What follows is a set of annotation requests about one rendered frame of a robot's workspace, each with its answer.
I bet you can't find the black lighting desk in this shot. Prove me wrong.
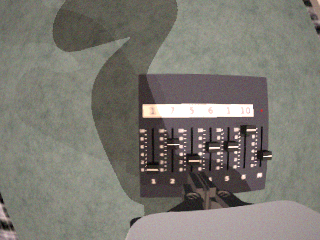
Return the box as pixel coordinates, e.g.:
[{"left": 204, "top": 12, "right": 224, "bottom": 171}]
[{"left": 139, "top": 74, "right": 272, "bottom": 198}]

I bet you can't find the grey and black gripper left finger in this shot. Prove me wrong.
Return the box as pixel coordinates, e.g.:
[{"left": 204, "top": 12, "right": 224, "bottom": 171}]
[{"left": 130, "top": 172, "right": 205, "bottom": 228}]

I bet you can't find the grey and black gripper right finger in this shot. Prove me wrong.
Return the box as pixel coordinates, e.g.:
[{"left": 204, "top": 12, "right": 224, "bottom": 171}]
[{"left": 196, "top": 172, "right": 253, "bottom": 210}]

